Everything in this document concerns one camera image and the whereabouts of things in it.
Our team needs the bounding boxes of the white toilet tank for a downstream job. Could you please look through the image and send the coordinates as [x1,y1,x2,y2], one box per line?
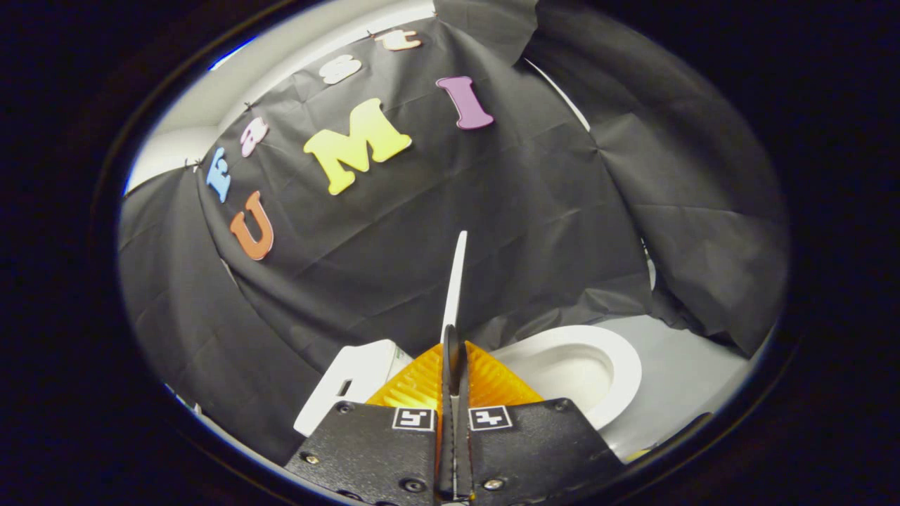
[293,339,415,439]

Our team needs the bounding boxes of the black backdrop cloth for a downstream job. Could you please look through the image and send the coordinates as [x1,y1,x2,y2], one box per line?
[117,0,792,466]

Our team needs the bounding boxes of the white toilet bowl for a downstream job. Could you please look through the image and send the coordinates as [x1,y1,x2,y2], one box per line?
[488,324,643,432]

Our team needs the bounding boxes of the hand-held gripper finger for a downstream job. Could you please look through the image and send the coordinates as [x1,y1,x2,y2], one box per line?
[454,336,626,504]
[284,324,455,504]

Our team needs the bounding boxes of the white toilet lid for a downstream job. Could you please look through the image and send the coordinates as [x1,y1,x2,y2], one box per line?
[440,230,469,346]

